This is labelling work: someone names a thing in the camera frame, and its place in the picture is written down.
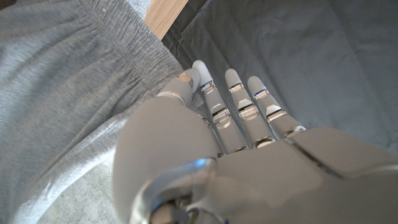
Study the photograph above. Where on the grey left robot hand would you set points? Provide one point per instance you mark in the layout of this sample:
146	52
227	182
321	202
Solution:
248	174

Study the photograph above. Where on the gray shorts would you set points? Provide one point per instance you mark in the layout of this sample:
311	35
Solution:
62	77

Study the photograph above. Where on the black backdrop curtain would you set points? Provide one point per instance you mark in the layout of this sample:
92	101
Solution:
311	62

